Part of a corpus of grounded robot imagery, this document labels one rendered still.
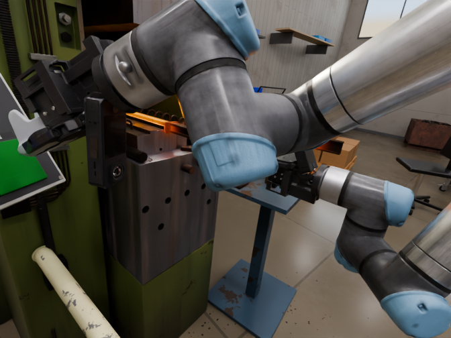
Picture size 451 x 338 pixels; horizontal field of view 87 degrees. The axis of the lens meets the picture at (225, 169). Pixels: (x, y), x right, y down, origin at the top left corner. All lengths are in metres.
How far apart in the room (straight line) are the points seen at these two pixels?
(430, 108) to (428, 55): 8.34
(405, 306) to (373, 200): 0.17
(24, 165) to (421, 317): 0.62
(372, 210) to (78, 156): 0.78
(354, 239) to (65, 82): 0.53
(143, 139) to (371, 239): 0.63
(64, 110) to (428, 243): 0.51
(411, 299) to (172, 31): 0.45
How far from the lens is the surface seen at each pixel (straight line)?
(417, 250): 0.47
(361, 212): 0.52
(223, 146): 0.20
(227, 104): 0.21
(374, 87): 0.27
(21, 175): 0.49
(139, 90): 0.28
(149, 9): 0.77
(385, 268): 0.49
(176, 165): 0.80
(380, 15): 9.26
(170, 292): 1.11
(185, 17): 0.25
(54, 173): 0.52
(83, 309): 0.71
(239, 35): 0.24
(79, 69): 0.33
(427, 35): 0.26
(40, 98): 0.36
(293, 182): 0.57
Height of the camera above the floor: 1.17
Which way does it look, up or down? 21 degrees down
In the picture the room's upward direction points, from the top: 6 degrees clockwise
